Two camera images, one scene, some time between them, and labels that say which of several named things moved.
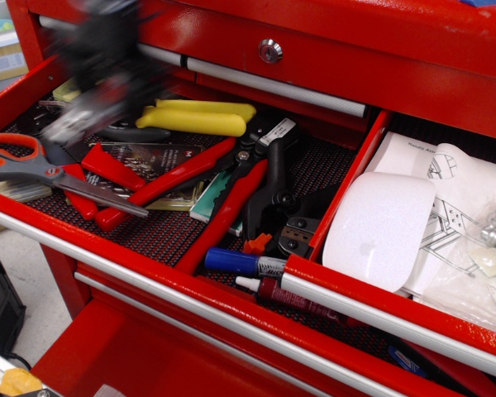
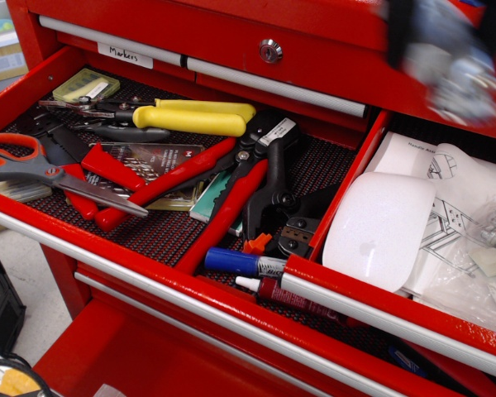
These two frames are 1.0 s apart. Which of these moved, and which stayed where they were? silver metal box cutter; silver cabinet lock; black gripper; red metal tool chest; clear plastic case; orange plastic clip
Moved: black gripper; silver metal box cutter
Stayed: silver cabinet lock; clear plastic case; red metal tool chest; orange plastic clip
